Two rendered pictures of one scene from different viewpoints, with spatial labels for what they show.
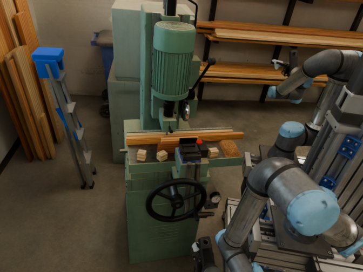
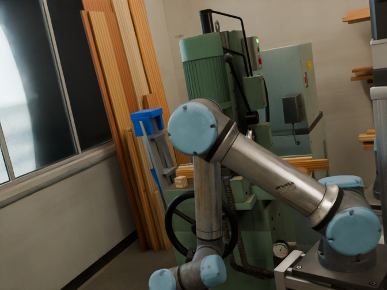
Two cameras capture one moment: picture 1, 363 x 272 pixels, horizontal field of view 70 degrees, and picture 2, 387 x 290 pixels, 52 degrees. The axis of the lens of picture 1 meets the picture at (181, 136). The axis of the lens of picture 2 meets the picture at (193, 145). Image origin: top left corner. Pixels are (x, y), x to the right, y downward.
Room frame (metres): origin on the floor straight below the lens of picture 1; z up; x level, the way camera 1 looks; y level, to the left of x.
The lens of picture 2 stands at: (-0.28, -0.90, 1.40)
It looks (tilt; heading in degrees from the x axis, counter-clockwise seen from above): 11 degrees down; 38
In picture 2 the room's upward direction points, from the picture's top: 10 degrees counter-clockwise
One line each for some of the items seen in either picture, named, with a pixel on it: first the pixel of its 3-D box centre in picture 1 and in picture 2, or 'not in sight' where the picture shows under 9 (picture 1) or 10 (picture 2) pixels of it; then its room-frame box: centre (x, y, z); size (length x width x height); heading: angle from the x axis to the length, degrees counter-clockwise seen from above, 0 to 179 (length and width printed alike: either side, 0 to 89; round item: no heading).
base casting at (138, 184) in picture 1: (161, 149); (233, 196); (1.25, 0.11, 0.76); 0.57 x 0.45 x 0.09; 16
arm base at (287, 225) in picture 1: (304, 221); (345, 240); (0.73, -0.56, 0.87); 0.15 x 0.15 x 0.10
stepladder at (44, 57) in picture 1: (70, 126); (169, 194); (1.62, 0.87, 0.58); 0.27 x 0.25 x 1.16; 103
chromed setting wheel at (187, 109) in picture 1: (185, 110); (251, 140); (1.29, 0.00, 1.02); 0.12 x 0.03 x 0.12; 16
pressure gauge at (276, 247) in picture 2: (215, 197); (281, 250); (1.00, -0.23, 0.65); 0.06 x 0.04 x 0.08; 106
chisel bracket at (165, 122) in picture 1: (167, 120); not in sight; (1.15, 0.08, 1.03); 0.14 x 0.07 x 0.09; 16
